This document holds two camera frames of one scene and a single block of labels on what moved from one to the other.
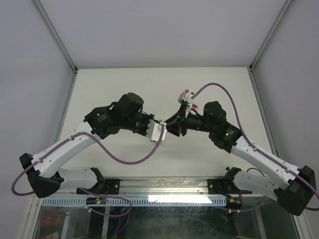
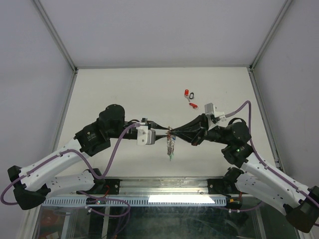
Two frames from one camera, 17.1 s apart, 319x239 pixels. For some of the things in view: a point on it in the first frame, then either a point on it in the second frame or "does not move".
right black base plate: x=222 y=186 does not move
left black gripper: x=148 y=118 -> x=152 y=125
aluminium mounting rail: x=156 y=187 does not move
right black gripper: x=178 y=124 -> x=195 y=131
